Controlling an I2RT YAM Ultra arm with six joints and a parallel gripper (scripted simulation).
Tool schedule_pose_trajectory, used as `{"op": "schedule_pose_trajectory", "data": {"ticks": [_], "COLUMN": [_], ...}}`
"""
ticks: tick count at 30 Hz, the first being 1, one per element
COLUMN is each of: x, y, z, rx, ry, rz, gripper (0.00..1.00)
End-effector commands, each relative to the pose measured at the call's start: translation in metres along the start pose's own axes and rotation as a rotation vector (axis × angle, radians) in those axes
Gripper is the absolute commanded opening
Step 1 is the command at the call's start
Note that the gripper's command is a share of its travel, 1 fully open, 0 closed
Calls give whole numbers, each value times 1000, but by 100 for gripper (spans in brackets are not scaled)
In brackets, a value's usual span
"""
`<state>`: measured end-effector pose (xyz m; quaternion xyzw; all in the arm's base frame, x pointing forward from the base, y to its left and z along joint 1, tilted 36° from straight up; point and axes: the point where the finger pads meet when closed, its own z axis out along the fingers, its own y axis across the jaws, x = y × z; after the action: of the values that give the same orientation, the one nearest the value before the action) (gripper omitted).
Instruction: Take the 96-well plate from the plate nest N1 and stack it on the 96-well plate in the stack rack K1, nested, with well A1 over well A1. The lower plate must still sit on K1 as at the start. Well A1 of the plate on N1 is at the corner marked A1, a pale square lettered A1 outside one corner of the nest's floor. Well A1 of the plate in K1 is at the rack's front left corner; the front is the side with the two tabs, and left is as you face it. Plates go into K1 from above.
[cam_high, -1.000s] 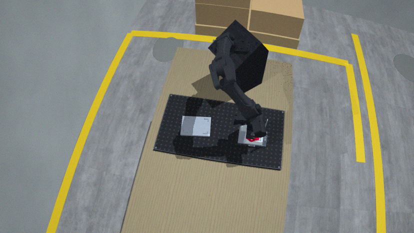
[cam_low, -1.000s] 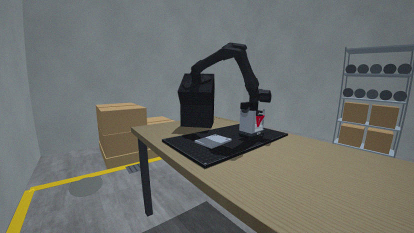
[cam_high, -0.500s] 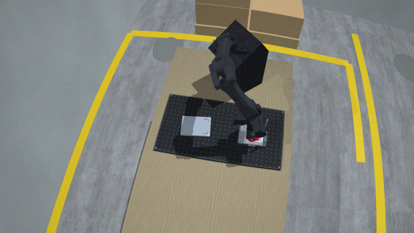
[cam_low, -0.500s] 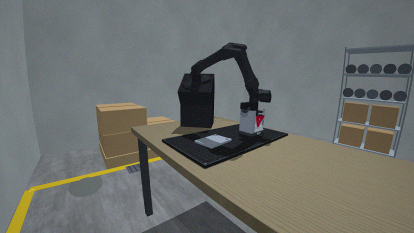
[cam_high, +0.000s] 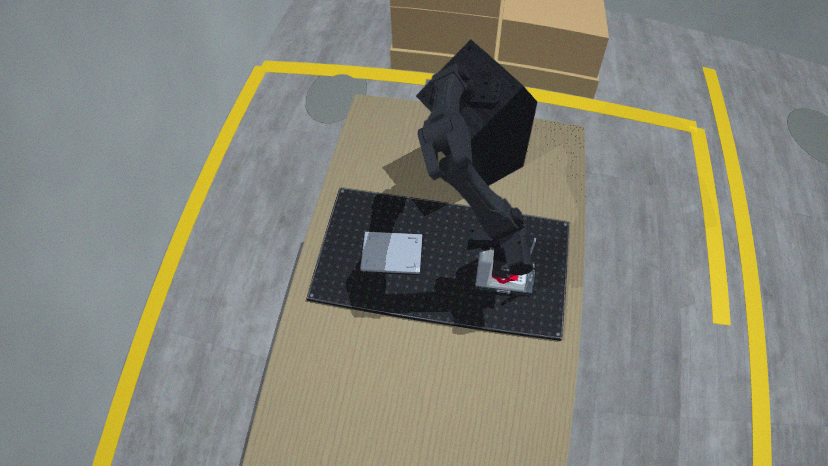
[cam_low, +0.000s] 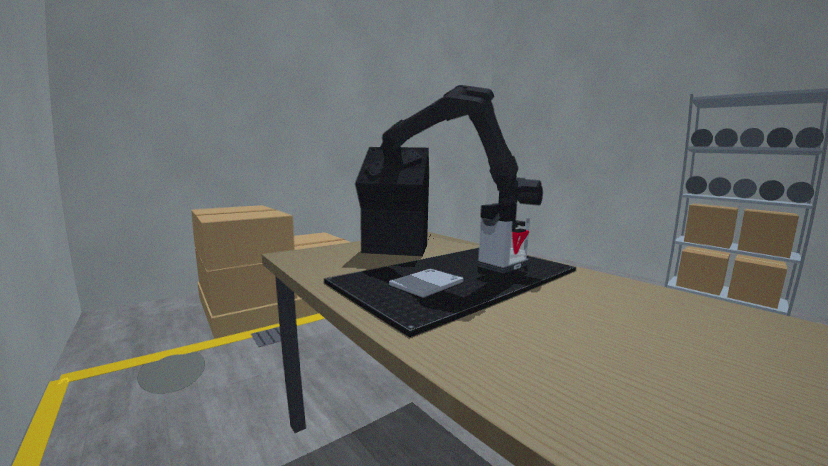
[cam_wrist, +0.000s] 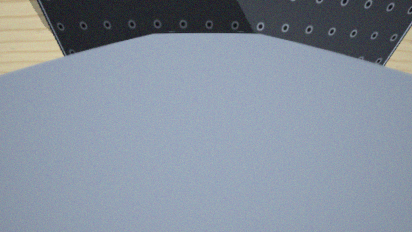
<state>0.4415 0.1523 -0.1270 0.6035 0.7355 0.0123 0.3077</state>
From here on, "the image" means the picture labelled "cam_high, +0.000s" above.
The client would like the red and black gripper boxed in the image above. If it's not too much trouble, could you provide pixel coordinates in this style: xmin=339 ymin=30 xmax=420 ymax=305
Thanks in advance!
xmin=492 ymin=260 xmax=518 ymax=284

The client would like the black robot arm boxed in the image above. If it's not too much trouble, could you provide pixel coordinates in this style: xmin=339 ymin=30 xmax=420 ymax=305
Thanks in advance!
xmin=418 ymin=64 xmax=534 ymax=276

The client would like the white well plate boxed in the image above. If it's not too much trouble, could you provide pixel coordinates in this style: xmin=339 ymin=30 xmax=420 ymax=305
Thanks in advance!
xmin=487 ymin=280 xmax=524 ymax=290
xmin=482 ymin=250 xmax=526 ymax=288

